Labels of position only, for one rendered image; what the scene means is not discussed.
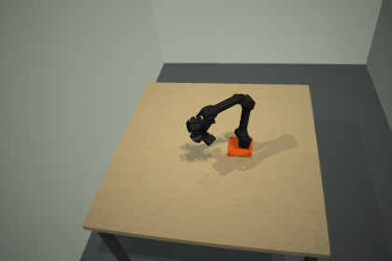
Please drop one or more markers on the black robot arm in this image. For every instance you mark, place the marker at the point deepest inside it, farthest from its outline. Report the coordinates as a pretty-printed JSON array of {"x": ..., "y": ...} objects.
[{"x": 211, "y": 111}]

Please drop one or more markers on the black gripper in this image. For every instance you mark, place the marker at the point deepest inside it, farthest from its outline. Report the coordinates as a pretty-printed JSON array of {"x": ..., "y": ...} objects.
[{"x": 207, "y": 137}]

